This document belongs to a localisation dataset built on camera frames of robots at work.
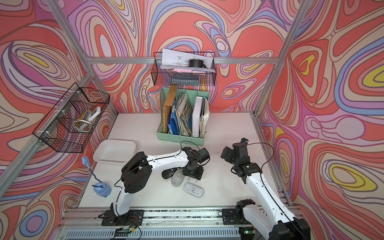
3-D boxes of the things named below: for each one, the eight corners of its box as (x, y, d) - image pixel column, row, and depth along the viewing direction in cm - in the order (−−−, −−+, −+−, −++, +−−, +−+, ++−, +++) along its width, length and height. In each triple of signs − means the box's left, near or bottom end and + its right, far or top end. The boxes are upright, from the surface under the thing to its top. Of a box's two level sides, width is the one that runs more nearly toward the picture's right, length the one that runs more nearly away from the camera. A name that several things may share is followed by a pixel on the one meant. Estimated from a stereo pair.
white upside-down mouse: (182, 190, 84) (182, 188, 82) (186, 182, 87) (186, 180, 85) (201, 198, 81) (201, 197, 79) (204, 190, 84) (204, 189, 82)
